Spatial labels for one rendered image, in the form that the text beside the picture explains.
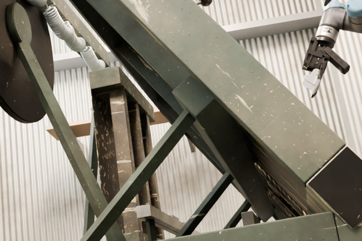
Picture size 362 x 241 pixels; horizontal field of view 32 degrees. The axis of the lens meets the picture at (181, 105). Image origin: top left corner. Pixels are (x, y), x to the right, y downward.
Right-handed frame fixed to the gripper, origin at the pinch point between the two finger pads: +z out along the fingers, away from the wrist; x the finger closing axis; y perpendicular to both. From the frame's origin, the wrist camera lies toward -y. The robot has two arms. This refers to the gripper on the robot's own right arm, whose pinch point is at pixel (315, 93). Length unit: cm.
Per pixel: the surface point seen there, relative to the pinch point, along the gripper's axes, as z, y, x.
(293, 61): -139, 24, -323
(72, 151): 45, 78, -9
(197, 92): 39, 24, 88
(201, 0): 6, 36, 63
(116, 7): 21, 51, 79
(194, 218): 56, 25, 9
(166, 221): 57, 38, -23
